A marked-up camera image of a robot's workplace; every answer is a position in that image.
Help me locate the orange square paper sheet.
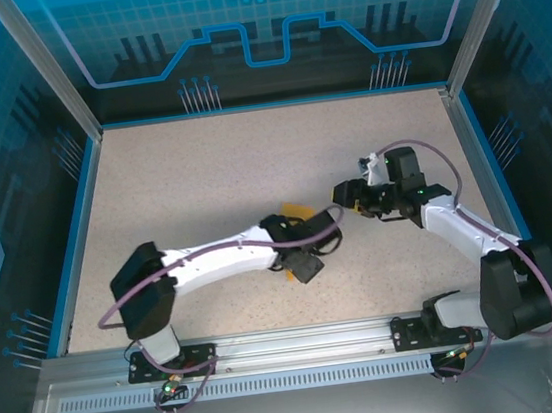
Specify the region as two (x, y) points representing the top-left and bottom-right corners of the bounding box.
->
(276, 199), (323, 285)

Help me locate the blue table edge strip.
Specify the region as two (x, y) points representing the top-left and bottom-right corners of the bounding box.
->
(21, 134), (129, 360)
(457, 82), (552, 306)

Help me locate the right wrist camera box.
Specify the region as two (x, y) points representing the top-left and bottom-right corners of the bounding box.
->
(356, 151), (386, 188)

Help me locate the aluminium side rail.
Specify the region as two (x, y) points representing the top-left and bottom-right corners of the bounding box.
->
(439, 77), (545, 306)

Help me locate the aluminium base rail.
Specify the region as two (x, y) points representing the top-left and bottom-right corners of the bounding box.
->
(40, 294), (552, 397)

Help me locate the slotted grey cable duct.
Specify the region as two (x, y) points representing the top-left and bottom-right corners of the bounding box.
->
(57, 339), (552, 413)

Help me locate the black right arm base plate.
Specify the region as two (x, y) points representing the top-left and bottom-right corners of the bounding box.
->
(388, 306), (484, 353)

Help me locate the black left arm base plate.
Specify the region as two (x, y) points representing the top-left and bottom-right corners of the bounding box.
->
(125, 341), (220, 386)

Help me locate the aluminium frame post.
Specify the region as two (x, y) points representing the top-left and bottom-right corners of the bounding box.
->
(435, 0), (547, 99)
(0, 0), (106, 153)

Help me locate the cable connector with green light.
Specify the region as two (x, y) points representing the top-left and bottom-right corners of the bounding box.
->
(443, 342), (477, 364)
(158, 371), (187, 399)

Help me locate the thin black base wire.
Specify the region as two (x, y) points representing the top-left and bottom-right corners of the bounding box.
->
(120, 338), (143, 363)

